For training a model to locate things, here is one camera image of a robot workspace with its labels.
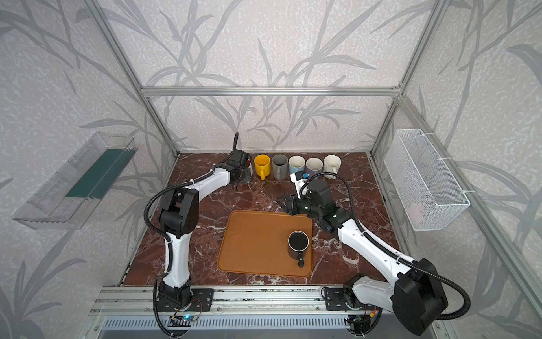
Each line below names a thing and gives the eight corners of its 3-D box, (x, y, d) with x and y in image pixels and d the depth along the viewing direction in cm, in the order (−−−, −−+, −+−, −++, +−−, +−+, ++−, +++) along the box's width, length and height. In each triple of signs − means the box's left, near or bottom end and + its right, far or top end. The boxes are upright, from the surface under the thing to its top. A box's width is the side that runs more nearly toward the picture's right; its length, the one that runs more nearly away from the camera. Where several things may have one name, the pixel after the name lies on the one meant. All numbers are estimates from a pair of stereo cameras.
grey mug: (277, 186, 109) (276, 172, 100) (271, 170, 116) (270, 155, 107) (291, 182, 110) (292, 168, 102) (285, 166, 117) (285, 152, 109)
